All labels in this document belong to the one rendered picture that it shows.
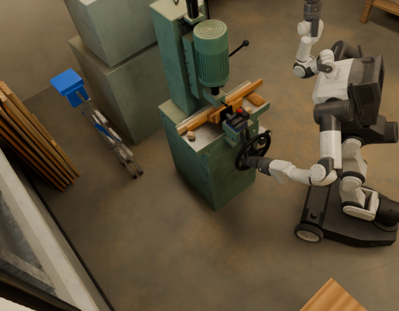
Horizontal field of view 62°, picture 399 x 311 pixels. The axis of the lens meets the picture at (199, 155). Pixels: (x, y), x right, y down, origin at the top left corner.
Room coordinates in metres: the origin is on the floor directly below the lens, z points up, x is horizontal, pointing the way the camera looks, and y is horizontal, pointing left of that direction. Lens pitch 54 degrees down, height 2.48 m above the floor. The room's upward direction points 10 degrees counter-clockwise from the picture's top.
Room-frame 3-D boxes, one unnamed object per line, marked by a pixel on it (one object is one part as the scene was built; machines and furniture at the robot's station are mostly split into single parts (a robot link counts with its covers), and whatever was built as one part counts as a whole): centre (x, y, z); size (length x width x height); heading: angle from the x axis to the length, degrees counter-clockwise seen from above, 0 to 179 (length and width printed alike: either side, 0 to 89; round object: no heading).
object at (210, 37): (1.46, -0.16, 1.35); 0.18 x 0.18 x 0.31
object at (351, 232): (0.96, -1.03, 0.19); 0.64 x 0.52 x 0.33; 59
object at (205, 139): (1.37, -0.22, 0.87); 0.61 x 0.30 x 0.06; 120
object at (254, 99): (1.51, -0.42, 0.91); 0.12 x 0.09 x 0.03; 30
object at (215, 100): (1.47, -0.15, 1.03); 0.14 x 0.07 x 0.09; 30
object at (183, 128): (1.48, -0.16, 0.92); 0.60 x 0.02 x 0.05; 120
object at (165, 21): (1.71, -0.01, 1.16); 0.22 x 0.22 x 0.72; 30
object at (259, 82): (1.49, -0.23, 0.92); 0.62 x 0.02 x 0.04; 120
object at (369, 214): (0.95, -1.06, 0.28); 0.21 x 0.20 x 0.13; 59
